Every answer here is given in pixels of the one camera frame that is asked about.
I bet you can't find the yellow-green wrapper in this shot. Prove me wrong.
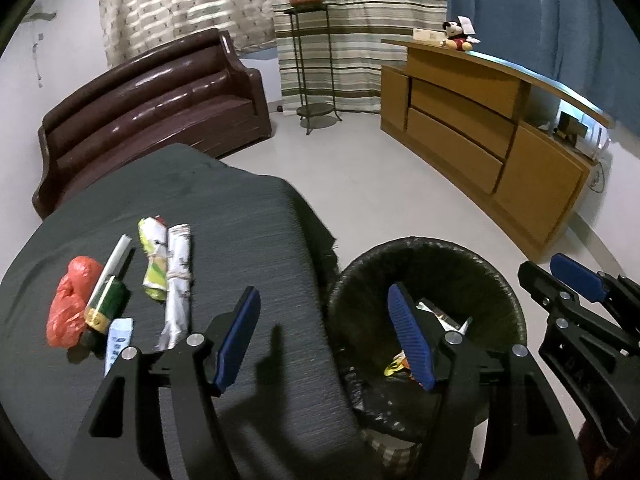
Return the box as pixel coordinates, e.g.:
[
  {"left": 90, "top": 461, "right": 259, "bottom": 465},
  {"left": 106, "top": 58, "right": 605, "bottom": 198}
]
[{"left": 137, "top": 216, "right": 169, "bottom": 302}]

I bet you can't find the blue curtain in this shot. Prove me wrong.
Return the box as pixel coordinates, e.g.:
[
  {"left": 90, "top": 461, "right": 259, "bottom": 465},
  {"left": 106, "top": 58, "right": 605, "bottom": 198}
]
[{"left": 444, "top": 0, "right": 640, "bottom": 136}]

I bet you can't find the white packet blue lettering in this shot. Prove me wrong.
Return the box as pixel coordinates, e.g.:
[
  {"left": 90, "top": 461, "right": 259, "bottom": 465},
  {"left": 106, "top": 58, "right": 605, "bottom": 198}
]
[{"left": 103, "top": 317, "right": 135, "bottom": 378}]

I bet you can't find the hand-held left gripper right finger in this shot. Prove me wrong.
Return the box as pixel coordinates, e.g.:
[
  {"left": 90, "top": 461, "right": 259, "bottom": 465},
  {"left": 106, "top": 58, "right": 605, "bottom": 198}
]
[{"left": 387, "top": 282, "right": 590, "bottom": 480}]

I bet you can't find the mouse plush toy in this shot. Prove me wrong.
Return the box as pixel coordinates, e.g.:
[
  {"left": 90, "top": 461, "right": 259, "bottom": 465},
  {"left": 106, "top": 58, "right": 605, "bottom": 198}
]
[{"left": 441, "top": 19, "right": 482, "bottom": 52}]

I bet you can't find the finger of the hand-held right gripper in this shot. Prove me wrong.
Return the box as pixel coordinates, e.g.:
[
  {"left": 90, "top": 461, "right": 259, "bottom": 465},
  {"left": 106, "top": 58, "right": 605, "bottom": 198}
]
[
  {"left": 518, "top": 260, "right": 640, "bottom": 453},
  {"left": 549, "top": 253, "right": 640, "bottom": 321}
]

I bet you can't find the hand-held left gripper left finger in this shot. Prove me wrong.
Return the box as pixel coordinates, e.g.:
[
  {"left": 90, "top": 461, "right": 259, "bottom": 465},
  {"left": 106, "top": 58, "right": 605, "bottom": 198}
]
[{"left": 62, "top": 286, "right": 262, "bottom": 480}]

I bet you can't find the white paper tube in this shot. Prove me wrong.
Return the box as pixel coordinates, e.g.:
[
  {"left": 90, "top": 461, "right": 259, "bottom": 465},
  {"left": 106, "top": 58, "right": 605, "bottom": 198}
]
[{"left": 97, "top": 234, "right": 133, "bottom": 293}]

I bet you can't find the dark grey tablecloth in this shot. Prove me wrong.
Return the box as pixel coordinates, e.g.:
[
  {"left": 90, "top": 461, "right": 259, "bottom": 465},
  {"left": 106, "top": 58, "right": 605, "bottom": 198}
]
[{"left": 0, "top": 142, "right": 371, "bottom": 480}]

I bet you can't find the white router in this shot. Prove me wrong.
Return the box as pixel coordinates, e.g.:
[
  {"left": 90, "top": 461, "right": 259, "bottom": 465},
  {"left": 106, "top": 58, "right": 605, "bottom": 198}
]
[{"left": 575, "top": 122, "right": 613, "bottom": 153}]

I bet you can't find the grey power cable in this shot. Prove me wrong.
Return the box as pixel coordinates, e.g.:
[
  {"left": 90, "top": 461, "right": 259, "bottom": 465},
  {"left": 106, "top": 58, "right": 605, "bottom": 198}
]
[{"left": 587, "top": 152, "right": 613, "bottom": 193}]

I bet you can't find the small dark box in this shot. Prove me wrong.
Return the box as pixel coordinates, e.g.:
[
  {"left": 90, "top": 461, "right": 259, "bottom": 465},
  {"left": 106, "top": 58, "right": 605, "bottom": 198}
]
[{"left": 557, "top": 111, "right": 588, "bottom": 141}]

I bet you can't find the green checked cloth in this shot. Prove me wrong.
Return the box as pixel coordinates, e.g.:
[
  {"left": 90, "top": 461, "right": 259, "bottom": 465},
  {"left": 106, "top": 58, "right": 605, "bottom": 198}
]
[{"left": 367, "top": 430, "right": 426, "bottom": 480}]

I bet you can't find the waste bin with black liner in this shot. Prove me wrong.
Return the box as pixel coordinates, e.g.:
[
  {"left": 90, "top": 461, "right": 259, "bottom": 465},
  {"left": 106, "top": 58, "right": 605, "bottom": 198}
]
[{"left": 325, "top": 236, "right": 528, "bottom": 441}]

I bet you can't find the red plastic bag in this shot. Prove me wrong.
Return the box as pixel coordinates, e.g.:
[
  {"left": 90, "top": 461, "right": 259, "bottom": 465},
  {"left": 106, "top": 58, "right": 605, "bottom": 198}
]
[{"left": 46, "top": 256, "right": 98, "bottom": 348}]

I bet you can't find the beige patterned curtain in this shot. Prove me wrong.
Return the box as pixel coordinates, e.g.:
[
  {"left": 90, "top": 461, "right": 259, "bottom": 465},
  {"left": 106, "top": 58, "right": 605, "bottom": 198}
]
[{"left": 97, "top": 0, "right": 281, "bottom": 66}]

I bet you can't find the dark bottle green label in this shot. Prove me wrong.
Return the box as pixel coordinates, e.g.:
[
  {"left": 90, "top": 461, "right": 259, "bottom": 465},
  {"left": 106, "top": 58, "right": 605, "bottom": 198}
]
[{"left": 80, "top": 276, "right": 130, "bottom": 348}]

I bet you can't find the wooden cabinet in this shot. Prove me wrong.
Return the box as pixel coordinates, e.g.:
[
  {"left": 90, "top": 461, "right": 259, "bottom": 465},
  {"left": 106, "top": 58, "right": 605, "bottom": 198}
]
[{"left": 379, "top": 37, "right": 617, "bottom": 263}]

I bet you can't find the trash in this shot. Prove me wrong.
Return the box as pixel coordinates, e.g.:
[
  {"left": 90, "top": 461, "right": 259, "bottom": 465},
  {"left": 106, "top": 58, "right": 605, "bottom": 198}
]
[{"left": 417, "top": 299, "right": 473, "bottom": 335}]

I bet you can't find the patterned silver wrapper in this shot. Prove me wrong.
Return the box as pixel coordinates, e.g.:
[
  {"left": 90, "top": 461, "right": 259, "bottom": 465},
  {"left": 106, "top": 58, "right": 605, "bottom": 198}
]
[{"left": 156, "top": 225, "right": 193, "bottom": 351}]

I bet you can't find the brown leather sofa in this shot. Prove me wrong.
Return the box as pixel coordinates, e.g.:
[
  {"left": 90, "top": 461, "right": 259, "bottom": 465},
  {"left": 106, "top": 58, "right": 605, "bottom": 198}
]
[{"left": 31, "top": 27, "right": 273, "bottom": 220}]

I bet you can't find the black metal plant stand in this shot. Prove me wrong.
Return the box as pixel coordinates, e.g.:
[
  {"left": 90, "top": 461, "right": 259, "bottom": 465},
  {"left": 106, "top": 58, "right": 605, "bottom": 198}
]
[{"left": 282, "top": 2, "right": 345, "bottom": 136}]

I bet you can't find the striped curtain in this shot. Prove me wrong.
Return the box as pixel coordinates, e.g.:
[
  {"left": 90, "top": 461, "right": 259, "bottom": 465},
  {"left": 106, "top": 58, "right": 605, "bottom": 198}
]
[{"left": 267, "top": 0, "right": 448, "bottom": 115}]

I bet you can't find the wall cable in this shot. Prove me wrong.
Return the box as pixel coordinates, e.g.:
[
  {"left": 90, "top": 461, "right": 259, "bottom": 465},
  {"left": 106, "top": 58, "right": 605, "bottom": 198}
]
[{"left": 31, "top": 32, "right": 45, "bottom": 86}]

